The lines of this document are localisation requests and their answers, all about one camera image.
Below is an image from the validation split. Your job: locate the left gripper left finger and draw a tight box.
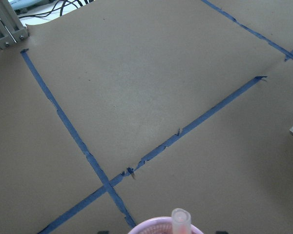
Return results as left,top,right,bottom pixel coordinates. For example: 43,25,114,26
97,231,109,234

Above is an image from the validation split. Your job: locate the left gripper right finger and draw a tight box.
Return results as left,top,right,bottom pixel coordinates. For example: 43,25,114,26
215,231,229,234

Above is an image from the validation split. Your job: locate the orange highlighter pen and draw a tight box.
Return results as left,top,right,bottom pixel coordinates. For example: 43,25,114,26
171,208,191,234

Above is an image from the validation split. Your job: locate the pink mesh pen holder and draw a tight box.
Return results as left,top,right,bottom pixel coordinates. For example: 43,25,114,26
126,216,206,234

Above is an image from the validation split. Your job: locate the aluminium frame post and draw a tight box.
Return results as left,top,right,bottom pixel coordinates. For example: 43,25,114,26
0,0,29,50

